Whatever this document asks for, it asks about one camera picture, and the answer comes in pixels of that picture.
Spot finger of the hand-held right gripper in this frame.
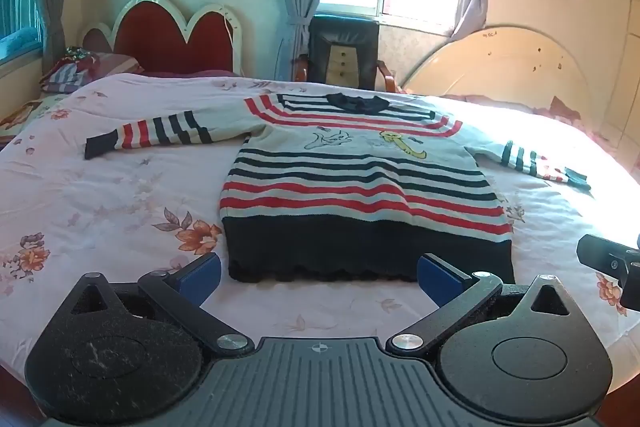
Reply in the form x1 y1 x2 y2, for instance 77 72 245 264
576 234 630 280

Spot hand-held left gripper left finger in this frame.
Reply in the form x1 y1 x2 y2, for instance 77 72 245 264
64 252 256 355

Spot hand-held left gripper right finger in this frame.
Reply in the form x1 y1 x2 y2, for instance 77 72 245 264
385 253 577 355

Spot striped knit sweater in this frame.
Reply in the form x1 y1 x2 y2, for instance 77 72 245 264
84 93 592 285

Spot floral pink bed blanket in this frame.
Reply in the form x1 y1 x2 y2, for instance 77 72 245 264
0 72 640 388

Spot cream wardrobe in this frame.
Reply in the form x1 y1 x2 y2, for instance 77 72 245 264
597 27 640 170

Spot cream arched headboard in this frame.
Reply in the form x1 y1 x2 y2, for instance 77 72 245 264
402 25 607 124

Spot pink pillow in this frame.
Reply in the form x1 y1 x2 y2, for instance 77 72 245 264
84 52 145 78

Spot red heart-shaped headboard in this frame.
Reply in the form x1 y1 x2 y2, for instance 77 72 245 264
80 0 246 76

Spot black leather chair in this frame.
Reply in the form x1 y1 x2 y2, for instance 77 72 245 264
292 14 402 94

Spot striped pillow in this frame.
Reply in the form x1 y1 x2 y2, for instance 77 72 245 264
39 57 97 94

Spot white headboard cable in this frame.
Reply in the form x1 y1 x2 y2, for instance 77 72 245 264
224 13 237 74

